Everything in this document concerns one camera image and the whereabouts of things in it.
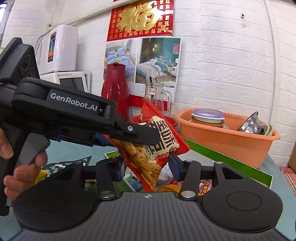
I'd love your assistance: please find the red peanut snack bag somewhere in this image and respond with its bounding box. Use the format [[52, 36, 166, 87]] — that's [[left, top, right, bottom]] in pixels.
[[104, 100, 190, 192]]

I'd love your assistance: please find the yellow egg cake bag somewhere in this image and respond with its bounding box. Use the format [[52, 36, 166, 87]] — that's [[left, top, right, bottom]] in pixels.
[[35, 169, 50, 185]]

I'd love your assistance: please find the orange snack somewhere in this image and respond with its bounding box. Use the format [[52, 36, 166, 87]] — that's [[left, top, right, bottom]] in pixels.
[[156, 184, 182, 197]]

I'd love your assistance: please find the red plastic basket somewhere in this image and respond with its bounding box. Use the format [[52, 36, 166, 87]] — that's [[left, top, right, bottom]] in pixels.
[[130, 115, 178, 132]]

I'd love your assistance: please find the green cardboard box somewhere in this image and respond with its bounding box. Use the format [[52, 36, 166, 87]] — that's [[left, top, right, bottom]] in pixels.
[[104, 137, 274, 193]]

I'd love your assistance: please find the red thermos jug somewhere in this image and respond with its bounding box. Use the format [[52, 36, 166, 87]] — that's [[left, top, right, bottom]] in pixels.
[[101, 63, 130, 120]]

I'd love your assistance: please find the clear glass pitcher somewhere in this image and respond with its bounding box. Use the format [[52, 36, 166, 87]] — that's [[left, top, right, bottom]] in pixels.
[[144, 82, 172, 116]]

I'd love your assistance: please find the white water dispenser machine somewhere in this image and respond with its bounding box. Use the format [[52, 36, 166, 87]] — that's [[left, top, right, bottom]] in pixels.
[[40, 71, 91, 93]]

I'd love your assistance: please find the blue lidded container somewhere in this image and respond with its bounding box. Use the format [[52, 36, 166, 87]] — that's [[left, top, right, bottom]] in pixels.
[[191, 108, 225, 128]]

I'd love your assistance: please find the orange plastic basin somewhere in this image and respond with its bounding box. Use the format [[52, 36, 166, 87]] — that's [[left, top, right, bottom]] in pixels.
[[175, 108, 280, 168]]

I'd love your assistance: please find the white water purifier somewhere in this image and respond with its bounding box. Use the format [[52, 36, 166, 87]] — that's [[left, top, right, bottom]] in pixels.
[[39, 25, 78, 75]]

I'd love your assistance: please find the bedding poster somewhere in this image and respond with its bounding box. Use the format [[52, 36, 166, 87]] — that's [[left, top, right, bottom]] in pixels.
[[103, 37, 182, 98]]

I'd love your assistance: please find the steel bowl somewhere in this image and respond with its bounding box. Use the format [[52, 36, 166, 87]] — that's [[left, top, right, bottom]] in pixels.
[[237, 111, 262, 134]]

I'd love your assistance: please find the brown cardboard box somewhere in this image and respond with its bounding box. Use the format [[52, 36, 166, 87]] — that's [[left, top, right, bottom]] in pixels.
[[288, 143, 296, 173]]

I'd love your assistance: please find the red fu wall hanging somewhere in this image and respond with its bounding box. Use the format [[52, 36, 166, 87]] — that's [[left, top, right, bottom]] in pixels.
[[107, 0, 174, 42]]

